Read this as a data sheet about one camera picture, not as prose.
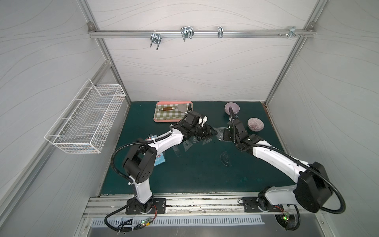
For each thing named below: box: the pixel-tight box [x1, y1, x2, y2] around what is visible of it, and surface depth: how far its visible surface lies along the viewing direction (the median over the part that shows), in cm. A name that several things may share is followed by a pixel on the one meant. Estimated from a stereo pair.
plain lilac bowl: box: [224, 101, 241, 116], surface depth 113 cm
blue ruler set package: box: [153, 152, 166, 167], surface depth 90 cm
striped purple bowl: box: [247, 117, 265, 132], surface depth 106 cm
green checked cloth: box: [153, 103, 190, 121], surface depth 117 cm
